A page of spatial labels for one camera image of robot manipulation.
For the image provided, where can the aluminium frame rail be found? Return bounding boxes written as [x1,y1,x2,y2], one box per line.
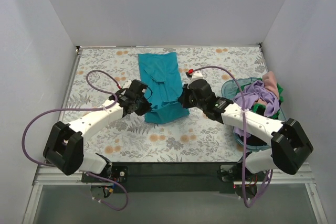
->
[23,165,327,223]

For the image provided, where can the teal t shirt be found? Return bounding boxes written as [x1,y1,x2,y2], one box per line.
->
[138,52,189,124]

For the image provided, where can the lilac t shirt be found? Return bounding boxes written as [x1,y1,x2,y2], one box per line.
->
[233,79,279,138]

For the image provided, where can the black t shirt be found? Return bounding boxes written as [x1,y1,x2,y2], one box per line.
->
[246,135,269,151]

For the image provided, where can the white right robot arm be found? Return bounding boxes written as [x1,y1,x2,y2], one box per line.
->
[178,79,313,181]

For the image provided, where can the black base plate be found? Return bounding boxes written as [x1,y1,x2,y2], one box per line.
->
[81,161,269,195]

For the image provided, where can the green t shirt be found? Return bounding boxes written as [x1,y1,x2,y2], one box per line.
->
[237,83,286,120]

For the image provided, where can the floral table mat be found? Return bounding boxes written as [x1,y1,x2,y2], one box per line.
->
[63,46,267,162]

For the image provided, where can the pink t shirt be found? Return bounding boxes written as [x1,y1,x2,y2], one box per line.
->
[257,71,280,105]

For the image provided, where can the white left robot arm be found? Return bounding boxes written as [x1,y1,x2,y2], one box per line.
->
[43,80,151,182]

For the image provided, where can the clear blue plastic bin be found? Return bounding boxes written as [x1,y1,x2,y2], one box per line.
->
[221,77,287,152]

